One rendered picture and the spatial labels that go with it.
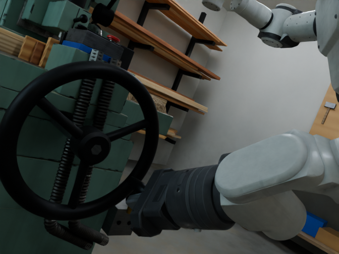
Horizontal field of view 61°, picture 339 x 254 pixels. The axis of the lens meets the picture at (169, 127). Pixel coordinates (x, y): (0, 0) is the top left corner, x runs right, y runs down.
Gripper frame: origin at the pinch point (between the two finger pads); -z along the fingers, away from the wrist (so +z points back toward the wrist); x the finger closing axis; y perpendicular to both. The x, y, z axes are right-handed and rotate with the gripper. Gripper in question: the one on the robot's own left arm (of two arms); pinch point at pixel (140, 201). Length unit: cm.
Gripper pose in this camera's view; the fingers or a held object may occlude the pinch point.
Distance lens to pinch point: 53.3
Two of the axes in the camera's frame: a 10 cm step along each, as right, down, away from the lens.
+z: 7.1, -2.2, -6.7
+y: -5.9, -7.1, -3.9
